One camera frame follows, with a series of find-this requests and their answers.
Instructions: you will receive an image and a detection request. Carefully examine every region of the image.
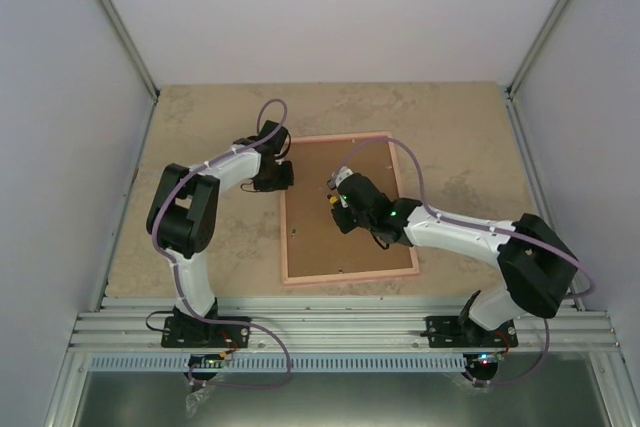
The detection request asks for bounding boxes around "pink picture frame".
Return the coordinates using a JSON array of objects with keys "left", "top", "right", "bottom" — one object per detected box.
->
[{"left": 277, "top": 130, "right": 422, "bottom": 287}]

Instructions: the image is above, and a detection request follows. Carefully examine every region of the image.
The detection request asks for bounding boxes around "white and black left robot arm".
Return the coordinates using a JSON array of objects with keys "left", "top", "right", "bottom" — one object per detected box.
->
[{"left": 146, "top": 121, "right": 294, "bottom": 346}]

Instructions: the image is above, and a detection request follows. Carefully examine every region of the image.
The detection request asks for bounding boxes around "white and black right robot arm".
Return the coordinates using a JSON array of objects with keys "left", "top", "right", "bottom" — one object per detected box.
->
[{"left": 328, "top": 168, "right": 578, "bottom": 347}]

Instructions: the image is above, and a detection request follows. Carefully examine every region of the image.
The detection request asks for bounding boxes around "clear plastic bag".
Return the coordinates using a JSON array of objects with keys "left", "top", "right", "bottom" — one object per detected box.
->
[{"left": 185, "top": 386, "right": 211, "bottom": 419}]

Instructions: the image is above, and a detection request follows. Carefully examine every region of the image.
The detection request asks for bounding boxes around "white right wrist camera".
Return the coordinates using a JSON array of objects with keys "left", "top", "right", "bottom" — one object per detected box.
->
[{"left": 327, "top": 166, "right": 353, "bottom": 190}]

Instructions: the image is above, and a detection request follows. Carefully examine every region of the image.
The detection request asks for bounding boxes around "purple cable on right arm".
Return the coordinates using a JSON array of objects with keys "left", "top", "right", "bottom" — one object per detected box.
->
[{"left": 335, "top": 139, "right": 597, "bottom": 389}]

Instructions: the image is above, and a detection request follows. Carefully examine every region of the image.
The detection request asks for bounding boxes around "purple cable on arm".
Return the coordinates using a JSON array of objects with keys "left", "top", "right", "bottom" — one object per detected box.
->
[
  {"left": 152, "top": 99, "right": 294, "bottom": 389},
  {"left": 335, "top": 139, "right": 597, "bottom": 389}
]

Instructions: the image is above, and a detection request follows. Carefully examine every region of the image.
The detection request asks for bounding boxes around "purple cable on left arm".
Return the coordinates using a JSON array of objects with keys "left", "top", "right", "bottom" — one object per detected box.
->
[{"left": 152, "top": 99, "right": 294, "bottom": 389}]

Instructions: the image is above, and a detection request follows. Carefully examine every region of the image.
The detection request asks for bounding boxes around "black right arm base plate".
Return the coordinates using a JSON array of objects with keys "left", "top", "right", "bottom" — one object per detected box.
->
[{"left": 420, "top": 316, "right": 519, "bottom": 349}]

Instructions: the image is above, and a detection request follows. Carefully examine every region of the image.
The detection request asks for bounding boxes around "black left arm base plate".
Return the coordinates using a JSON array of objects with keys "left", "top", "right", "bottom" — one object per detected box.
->
[{"left": 160, "top": 312, "right": 250, "bottom": 349}]

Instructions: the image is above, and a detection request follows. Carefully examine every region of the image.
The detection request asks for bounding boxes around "aluminium rail mounting base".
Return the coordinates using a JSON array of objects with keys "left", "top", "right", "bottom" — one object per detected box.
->
[{"left": 69, "top": 296, "right": 620, "bottom": 353}]

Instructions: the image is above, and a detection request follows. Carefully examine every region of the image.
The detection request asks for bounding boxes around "grey slotted cable duct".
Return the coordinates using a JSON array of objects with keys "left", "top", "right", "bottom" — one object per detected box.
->
[{"left": 87, "top": 353, "right": 475, "bottom": 374}]

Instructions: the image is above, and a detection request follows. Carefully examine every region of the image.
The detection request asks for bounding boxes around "left aluminium corner post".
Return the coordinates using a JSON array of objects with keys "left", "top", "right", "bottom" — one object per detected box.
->
[{"left": 96, "top": 0, "right": 160, "bottom": 103}]

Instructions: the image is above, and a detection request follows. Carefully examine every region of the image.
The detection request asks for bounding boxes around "aluminium corner post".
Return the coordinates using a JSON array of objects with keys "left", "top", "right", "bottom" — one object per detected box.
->
[
  {"left": 504, "top": 0, "right": 573, "bottom": 101},
  {"left": 96, "top": 0, "right": 160, "bottom": 103}
]

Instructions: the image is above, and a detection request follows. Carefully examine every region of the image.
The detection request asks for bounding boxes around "right aluminium corner post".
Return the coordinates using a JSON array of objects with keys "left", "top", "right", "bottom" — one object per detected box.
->
[{"left": 504, "top": 0, "right": 573, "bottom": 101}]

